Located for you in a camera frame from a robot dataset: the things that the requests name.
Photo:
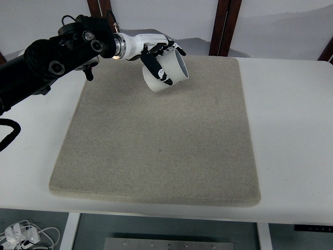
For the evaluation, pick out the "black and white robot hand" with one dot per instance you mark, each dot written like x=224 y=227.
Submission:
x=135 y=44

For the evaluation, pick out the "white ribbed cup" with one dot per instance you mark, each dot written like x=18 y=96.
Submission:
x=171 y=67

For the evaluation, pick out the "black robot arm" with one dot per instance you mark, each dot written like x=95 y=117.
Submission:
x=52 y=60

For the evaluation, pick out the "beige felt mat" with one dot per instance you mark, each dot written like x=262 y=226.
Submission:
x=156 y=156

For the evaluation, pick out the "white table leg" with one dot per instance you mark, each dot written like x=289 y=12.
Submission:
x=69 y=231
x=264 y=237

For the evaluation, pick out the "grey metal plate with screws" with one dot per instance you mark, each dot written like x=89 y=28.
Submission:
x=169 y=244

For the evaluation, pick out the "white power adapter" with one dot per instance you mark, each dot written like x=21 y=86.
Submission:
x=23 y=233

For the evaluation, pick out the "black table control panel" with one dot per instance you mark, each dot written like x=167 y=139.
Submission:
x=312 y=227

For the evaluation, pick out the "brown wooden screen frame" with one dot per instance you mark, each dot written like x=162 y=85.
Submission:
x=92 y=6
x=2 y=57
x=327 y=53
x=223 y=26

